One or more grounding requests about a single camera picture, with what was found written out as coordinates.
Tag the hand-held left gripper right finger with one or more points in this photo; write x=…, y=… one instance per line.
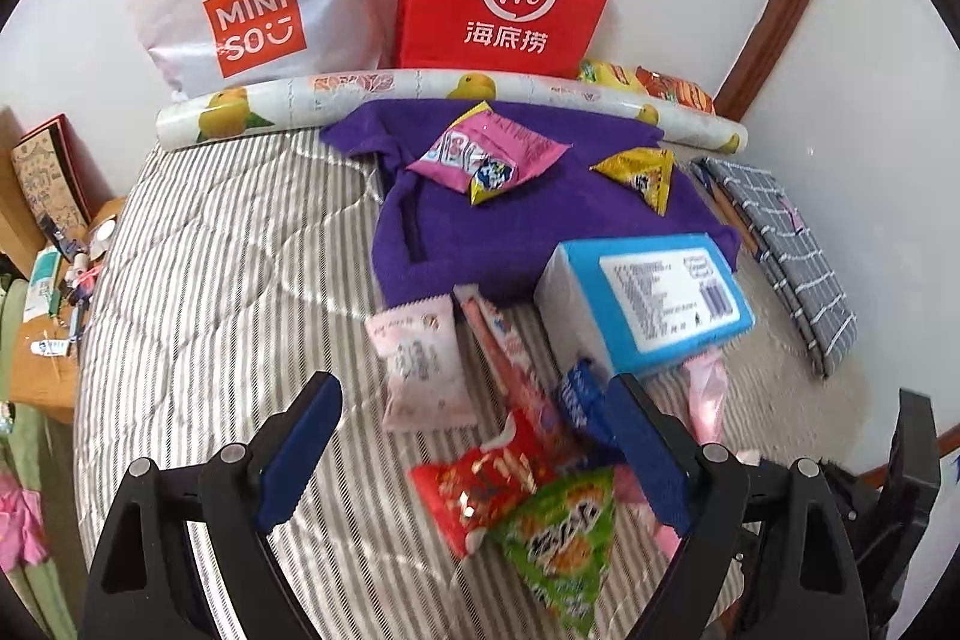
x=652, y=452

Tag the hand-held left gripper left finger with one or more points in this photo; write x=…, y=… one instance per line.
x=296, y=452

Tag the pink clear-edged snack packet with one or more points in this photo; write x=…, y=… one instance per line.
x=709, y=400

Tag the blue snack packet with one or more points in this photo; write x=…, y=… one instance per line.
x=581, y=396

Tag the green snack packet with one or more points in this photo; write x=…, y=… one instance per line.
x=559, y=550

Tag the pale pink snack packet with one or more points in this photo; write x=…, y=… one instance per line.
x=420, y=362

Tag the red snack packet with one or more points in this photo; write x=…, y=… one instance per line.
x=472, y=482

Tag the long pink grey snack packet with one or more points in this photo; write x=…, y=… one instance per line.
x=499, y=340

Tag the blue tissue pack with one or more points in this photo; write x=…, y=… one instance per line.
x=600, y=325

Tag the striped bed quilt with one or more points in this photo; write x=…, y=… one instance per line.
x=225, y=310

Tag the grey plaid cloth case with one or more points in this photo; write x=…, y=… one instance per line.
x=795, y=250

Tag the brown pencil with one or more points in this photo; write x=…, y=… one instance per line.
x=724, y=201

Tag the purple towel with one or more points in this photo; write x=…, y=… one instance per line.
x=450, y=235

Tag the wooden side table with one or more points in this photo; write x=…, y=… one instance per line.
x=37, y=385

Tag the yellow snack packet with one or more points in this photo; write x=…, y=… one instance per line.
x=645, y=171

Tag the pink cloth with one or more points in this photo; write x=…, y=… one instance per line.
x=19, y=520

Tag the rolled paper with yellow print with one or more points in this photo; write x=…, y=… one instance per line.
x=315, y=93

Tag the orange snack bag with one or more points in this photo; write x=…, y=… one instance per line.
x=675, y=85

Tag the brown illustrated box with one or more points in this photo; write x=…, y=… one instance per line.
x=45, y=175

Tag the yellow snack bag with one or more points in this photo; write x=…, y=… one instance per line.
x=607, y=74

